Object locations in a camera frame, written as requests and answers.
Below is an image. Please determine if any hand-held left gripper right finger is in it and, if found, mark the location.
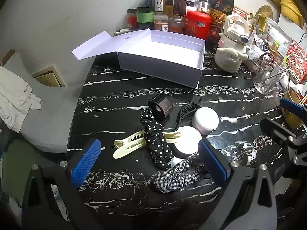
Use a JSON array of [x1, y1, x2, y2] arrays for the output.
[[199, 139, 285, 230]]

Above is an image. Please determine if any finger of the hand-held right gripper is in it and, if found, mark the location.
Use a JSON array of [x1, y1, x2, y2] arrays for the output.
[[260, 118, 307, 179], [280, 98, 307, 122]]

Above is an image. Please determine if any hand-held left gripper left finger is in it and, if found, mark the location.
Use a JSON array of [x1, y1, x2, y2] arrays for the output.
[[21, 139, 103, 230]]

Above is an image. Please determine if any round white compact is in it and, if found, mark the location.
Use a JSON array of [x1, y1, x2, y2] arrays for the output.
[[173, 126, 203, 159]]

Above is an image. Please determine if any black white gingham scrunchie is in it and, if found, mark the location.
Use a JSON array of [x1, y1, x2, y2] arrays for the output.
[[153, 152, 211, 193]]

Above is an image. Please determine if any white round jar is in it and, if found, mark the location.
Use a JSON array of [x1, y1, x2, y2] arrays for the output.
[[192, 107, 220, 135]]

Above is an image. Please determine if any cream hair clip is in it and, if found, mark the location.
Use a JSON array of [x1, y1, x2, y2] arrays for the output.
[[113, 130, 181, 159]]

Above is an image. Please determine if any black polka dot scrunchie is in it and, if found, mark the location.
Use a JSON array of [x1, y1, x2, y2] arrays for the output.
[[140, 108, 174, 168]]

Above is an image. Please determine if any white gift box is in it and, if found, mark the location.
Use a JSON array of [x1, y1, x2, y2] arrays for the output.
[[71, 29, 206, 89]]

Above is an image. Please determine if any yellow packet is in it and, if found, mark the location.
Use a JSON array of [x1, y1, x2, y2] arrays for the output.
[[281, 105, 304, 130]]

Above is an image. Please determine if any glass mug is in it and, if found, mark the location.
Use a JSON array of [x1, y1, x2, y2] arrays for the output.
[[253, 54, 285, 95]]

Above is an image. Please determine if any red printed bag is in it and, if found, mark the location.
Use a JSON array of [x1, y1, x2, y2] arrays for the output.
[[286, 38, 307, 84]]

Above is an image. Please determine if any grey chair with cloth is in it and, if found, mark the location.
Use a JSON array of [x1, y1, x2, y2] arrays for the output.
[[2, 53, 84, 154]]

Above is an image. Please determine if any clear plastic wrapper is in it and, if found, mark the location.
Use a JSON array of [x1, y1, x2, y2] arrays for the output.
[[246, 37, 267, 61]]

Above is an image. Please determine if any white green packet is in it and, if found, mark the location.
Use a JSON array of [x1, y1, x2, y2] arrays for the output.
[[265, 18, 292, 53]]

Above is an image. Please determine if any white cartoon kettle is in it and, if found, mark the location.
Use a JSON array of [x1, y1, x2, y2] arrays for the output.
[[214, 14, 250, 73]]

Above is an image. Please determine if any white cloth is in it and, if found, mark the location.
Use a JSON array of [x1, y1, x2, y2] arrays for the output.
[[0, 66, 42, 133]]

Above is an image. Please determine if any yellow hat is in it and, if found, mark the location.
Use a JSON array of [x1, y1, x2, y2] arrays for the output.
[[280, 0, 304, 25]]

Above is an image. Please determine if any straw fan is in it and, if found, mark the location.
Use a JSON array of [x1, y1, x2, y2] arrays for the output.
[[254, 5, 274, 22]]

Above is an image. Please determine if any dark snack bag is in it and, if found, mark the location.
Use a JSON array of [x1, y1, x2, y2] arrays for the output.
[[208, 0, 234, 51]]

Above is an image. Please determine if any red canister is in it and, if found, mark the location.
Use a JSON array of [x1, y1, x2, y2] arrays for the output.
[[184, 10, 211, 40]]

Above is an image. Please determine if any brown cardboard piece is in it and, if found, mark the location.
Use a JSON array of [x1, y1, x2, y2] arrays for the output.
[[0, 49, 15, 66]]

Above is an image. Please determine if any nut jar black lid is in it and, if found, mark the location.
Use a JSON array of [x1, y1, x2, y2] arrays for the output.
[[199, 0, 211, 13]]

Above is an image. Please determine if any orange brown clear lid jar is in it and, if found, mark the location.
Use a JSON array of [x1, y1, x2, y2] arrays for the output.
[[168, 17, 185, 34]]

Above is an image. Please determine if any orange powder jar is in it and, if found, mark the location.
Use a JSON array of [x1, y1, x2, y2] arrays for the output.
[[153, 14, 169, 32]]

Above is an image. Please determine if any small red jar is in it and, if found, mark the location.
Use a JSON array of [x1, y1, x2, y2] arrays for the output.
[[127, 9, 138, 28]]

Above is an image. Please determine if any dark brown label jar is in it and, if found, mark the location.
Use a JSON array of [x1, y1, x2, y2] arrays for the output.
[[173, 0, 188, 16]]

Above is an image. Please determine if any green label black lid jar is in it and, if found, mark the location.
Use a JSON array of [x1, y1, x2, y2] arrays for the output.
[[136, 6, 154, 25]]

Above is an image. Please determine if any yellow honey jar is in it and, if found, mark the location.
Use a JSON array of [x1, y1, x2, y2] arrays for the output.
[[165, 0, 173, 18]]

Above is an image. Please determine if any white label brown jar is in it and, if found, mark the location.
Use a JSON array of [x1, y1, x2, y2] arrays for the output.
[[153, 0, 166, 13]]

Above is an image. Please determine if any wooden frame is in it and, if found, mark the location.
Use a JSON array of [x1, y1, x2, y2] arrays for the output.
[[31, 65, 66, 88]]

